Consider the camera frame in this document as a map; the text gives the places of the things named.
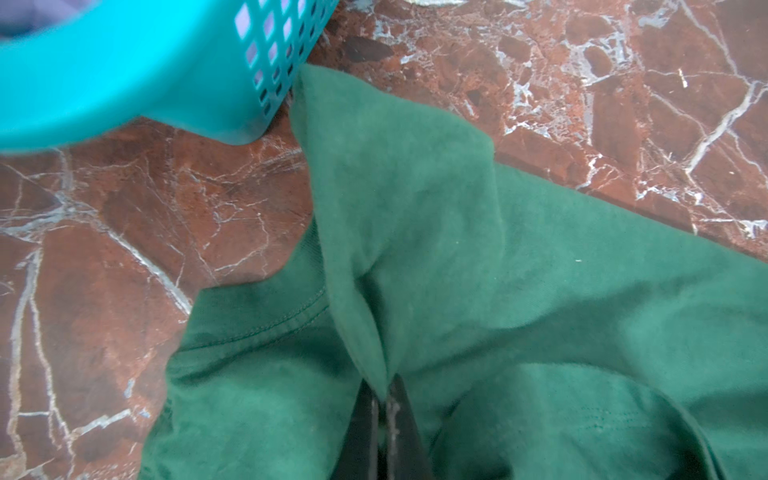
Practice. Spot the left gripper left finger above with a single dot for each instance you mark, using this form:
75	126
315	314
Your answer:
359	457

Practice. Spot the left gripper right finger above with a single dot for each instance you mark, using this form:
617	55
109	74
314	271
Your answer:
405	457

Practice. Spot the dark green t shirt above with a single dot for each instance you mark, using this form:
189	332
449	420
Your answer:
540	333

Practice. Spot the teal plastic laundry basket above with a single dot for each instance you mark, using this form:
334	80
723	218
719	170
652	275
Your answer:
218	69

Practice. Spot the lilac purple t shirt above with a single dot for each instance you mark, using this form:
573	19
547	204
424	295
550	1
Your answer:
21	17

